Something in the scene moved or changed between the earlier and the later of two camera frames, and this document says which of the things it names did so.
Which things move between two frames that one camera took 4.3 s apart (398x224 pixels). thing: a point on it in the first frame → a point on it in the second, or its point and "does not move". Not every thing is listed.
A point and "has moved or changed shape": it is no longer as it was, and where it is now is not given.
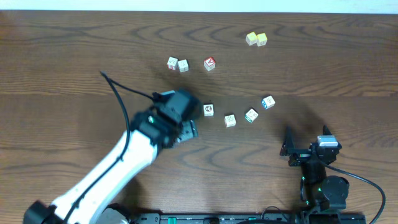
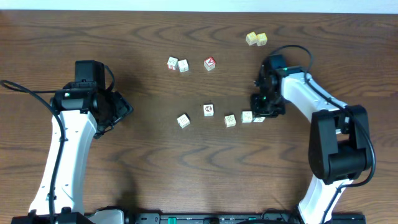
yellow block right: [262, 39] does not move
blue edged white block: [267, 102] has moved or changed shape
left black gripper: [188, 131] → [119, 109]
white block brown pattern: [229, 121] does not move
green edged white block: [251, 115] has moved or changed shape
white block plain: [183, 65] does not move
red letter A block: [209, 63] does not move
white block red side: [172, 63] does not move
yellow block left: [251, 38] does not move
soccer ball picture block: [208, 110] does not move
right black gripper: [288, 149] → [257, 109]
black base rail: [247, 218] does not move
